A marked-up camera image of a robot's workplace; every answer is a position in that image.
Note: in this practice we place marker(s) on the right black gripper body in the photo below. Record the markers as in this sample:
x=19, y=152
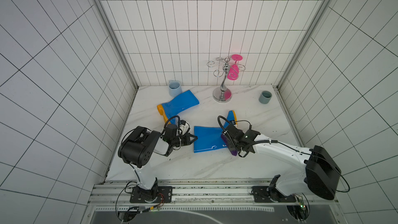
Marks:
x=229, y=137

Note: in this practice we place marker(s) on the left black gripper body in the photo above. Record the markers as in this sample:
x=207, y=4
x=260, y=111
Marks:
x=178, y=138

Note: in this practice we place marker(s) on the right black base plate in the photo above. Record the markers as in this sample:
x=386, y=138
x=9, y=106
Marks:
x=263, y=195

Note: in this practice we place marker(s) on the purple cloth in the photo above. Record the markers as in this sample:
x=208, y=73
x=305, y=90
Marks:
x=227, y=140

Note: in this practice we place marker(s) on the pink wine glass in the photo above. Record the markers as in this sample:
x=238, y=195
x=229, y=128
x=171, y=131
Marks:
x=234, y=69

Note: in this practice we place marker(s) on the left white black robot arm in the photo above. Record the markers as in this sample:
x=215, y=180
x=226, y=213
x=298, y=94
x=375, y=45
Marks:
x=137, y=148

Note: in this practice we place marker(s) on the grey-teal cup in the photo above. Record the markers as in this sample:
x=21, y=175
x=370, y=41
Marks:
x=265, y=97

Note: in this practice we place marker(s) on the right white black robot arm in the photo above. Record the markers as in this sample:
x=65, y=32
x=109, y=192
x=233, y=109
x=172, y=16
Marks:
x=314, y=170

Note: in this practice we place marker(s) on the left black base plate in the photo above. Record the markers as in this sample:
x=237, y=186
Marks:
x=156, y=195

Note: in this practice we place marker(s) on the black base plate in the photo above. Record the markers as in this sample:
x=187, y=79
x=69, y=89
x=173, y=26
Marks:
x=263, y=195
x=156, y=195

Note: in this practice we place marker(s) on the chrome glass holder stand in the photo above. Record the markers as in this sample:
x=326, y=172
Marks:
x=222, y=94

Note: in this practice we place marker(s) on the light blue mug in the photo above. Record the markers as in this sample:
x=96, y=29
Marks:
x=174, y=88

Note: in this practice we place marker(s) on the aluminium mounting rail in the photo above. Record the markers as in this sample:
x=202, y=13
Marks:
x=197, y=195

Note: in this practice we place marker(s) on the blue rubber boot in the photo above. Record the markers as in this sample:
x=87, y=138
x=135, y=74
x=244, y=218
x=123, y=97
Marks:
x=177, y=105
x=209, y=139

